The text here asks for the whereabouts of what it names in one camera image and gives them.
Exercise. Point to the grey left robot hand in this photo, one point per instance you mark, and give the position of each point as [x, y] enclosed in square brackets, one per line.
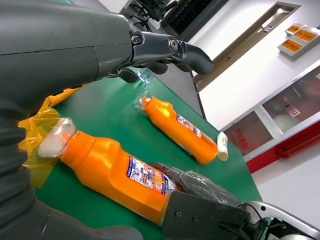
[62, 43]

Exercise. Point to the small white bottle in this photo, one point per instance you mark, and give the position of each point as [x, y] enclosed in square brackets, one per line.
[222, 147]

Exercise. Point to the clear water bottle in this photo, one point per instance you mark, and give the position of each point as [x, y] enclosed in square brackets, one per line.
[146, 76]

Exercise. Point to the yellow plastic sheet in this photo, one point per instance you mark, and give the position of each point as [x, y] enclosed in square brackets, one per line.
[37, 132]

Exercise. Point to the green table mat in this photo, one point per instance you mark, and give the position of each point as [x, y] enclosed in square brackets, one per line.
[120, 116]

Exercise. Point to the cabinet with red panels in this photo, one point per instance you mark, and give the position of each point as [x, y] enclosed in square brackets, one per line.
[265, 119]

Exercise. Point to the black office chair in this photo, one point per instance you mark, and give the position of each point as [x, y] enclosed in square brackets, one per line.
[145, 13]

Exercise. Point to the black slatted panel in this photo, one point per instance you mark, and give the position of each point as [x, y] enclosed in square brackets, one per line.
[192, 13]

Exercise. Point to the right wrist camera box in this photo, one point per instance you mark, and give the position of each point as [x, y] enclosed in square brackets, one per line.
[200, 215]

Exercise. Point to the brown door frame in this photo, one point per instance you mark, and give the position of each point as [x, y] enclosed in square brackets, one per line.
[225, 58]

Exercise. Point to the orange wall sign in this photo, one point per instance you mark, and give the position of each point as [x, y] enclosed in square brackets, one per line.
[306, 35]
[291, 46]
[293, 29]

